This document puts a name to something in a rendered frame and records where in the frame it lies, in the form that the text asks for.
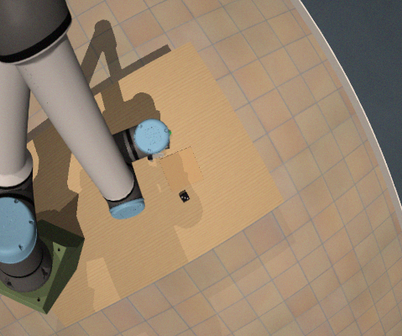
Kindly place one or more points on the black die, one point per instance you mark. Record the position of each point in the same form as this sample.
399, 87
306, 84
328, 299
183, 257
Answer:
184, 197

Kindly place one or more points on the light orange flat mat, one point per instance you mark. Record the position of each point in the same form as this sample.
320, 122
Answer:
181, 169

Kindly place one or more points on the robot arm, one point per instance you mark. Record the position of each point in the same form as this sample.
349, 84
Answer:
33, 38

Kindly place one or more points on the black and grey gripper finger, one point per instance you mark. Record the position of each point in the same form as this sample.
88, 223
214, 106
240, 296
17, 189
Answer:
155, 156

